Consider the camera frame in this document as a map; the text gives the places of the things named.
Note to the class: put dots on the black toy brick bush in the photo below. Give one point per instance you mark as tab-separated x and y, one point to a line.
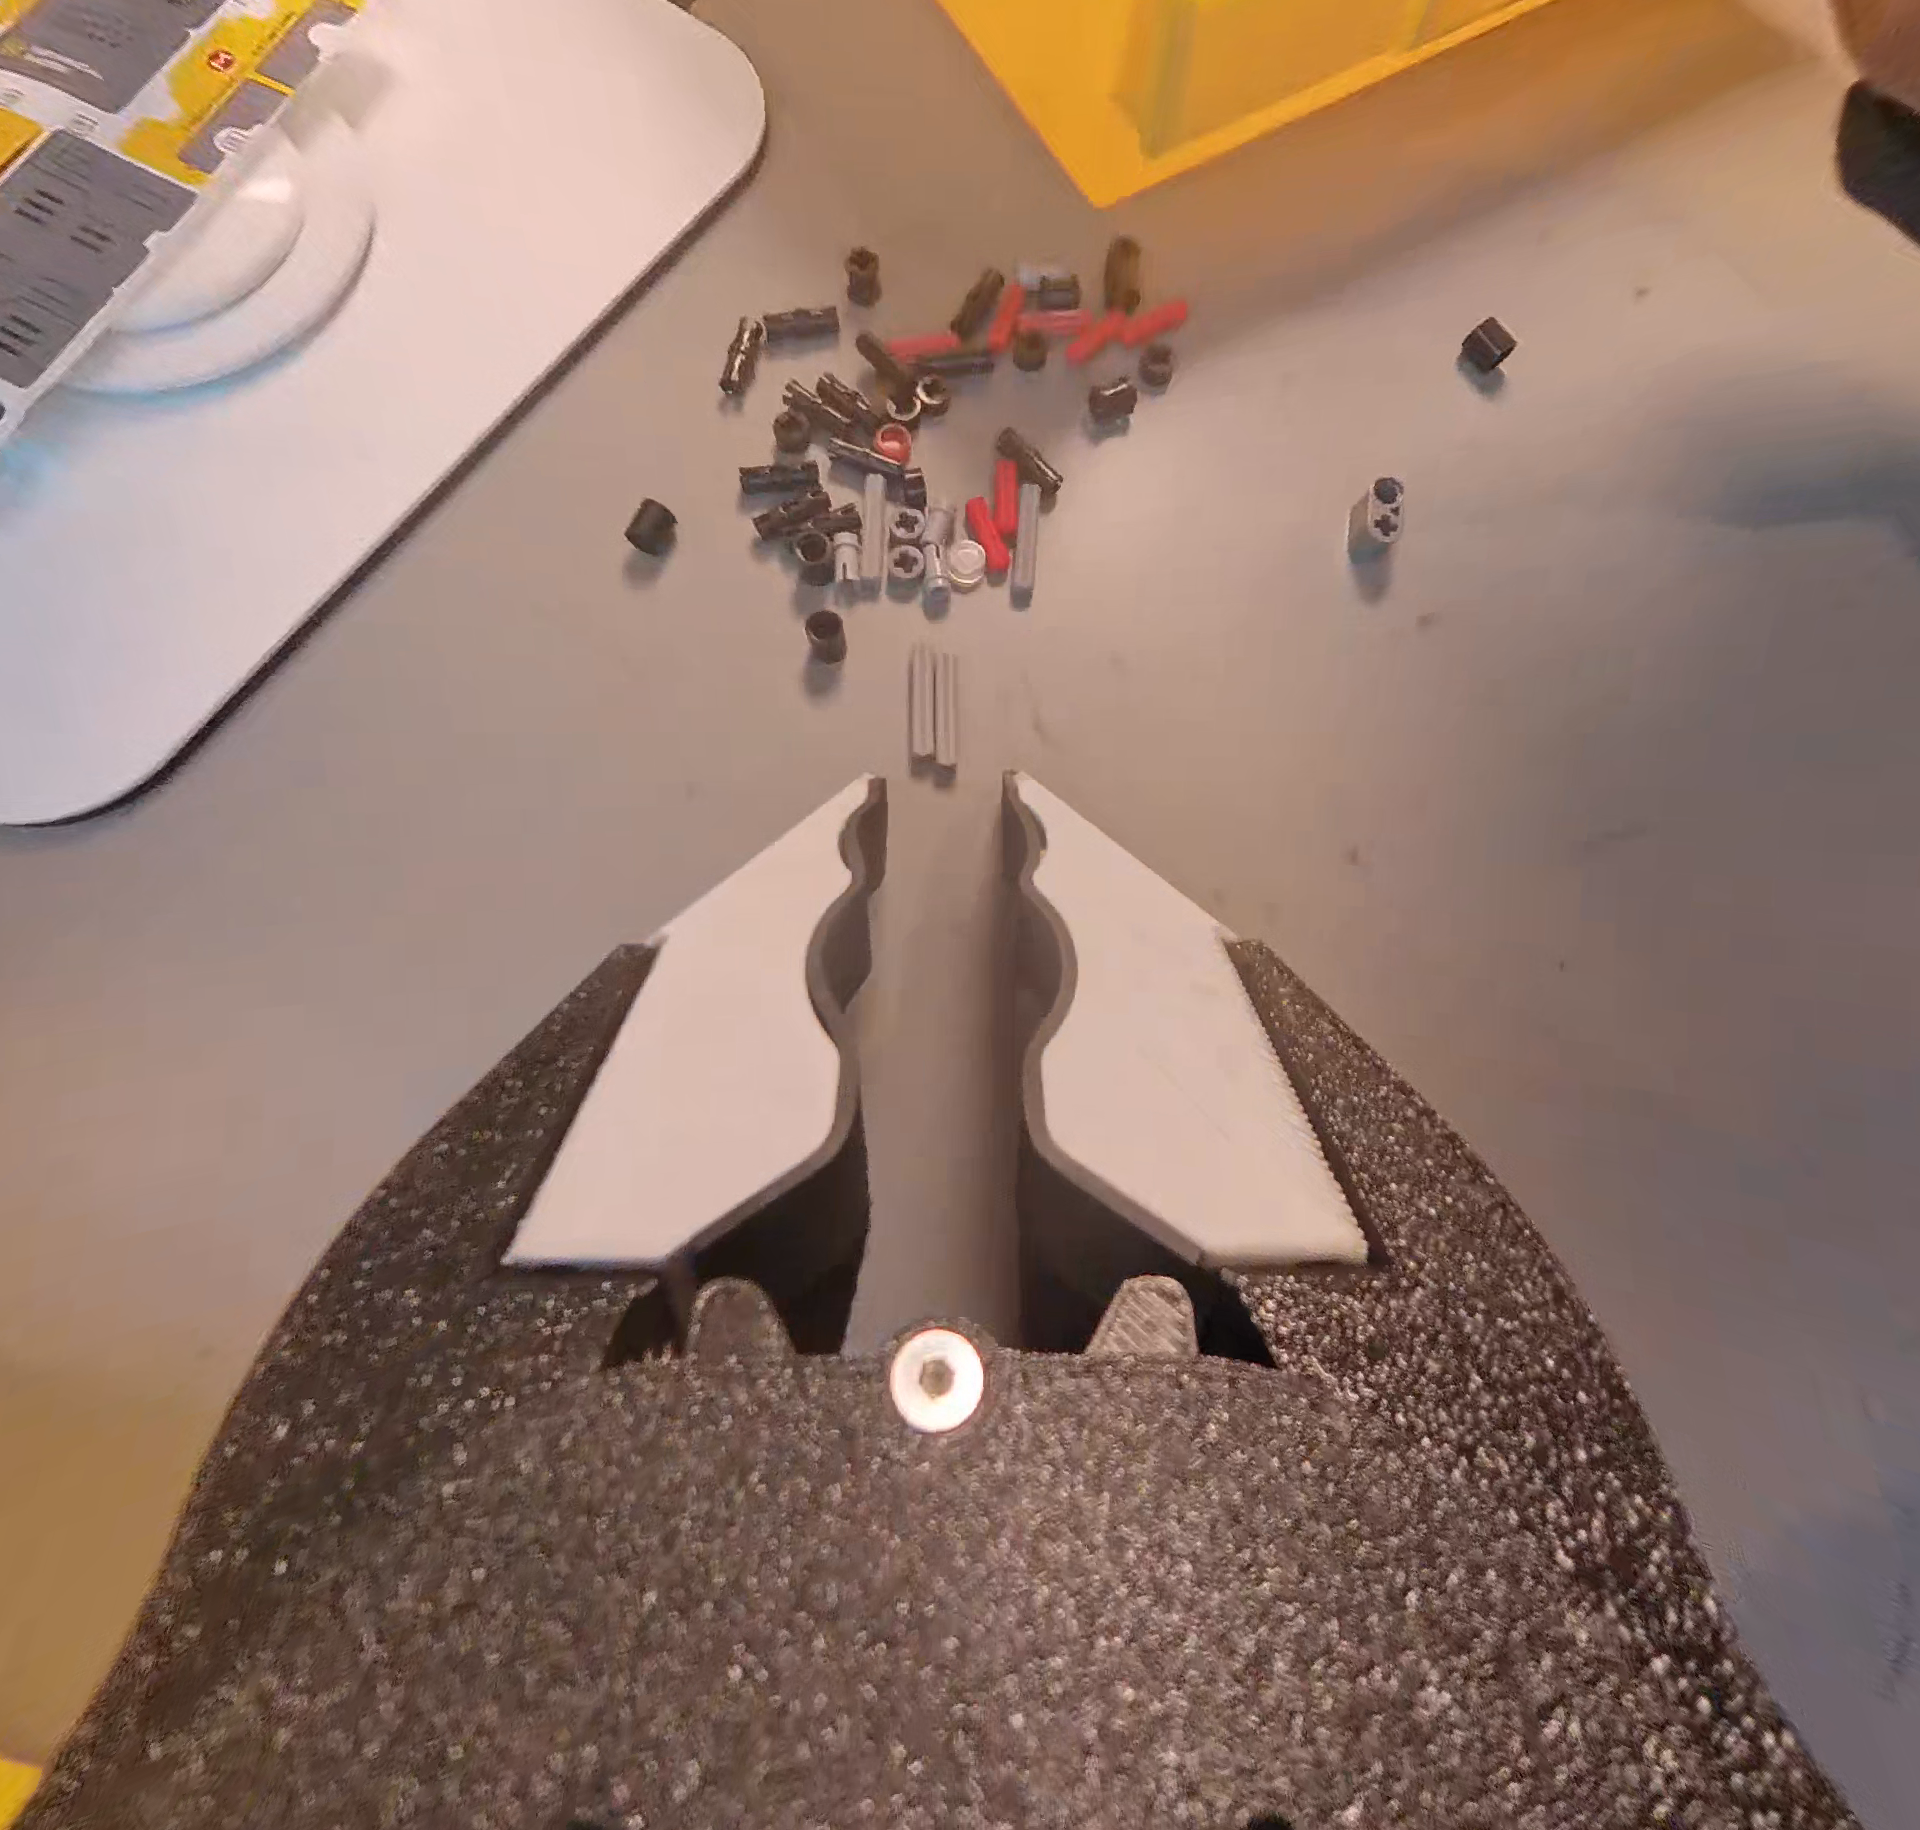
651	526
825	635

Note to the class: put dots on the small black toy brick connector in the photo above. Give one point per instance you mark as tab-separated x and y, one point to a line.
1487	346

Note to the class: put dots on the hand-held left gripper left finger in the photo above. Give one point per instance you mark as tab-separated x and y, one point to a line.
707	1095

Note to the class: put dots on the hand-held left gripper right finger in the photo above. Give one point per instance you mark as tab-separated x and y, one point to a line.
1187	1095

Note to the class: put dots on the clear round toy brick stud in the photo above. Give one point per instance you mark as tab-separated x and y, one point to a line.
968	557

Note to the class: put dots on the pile of black red pins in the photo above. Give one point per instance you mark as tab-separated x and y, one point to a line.
900	406

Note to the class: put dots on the small grey toy brick connector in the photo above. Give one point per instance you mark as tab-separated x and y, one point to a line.
1377	512

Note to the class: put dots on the yellow grey sticker sheet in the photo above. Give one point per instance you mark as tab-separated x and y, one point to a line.
120	136

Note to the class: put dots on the white stand base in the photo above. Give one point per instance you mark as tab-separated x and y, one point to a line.
452	286

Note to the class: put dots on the grey desk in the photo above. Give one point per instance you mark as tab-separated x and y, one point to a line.
1500	810

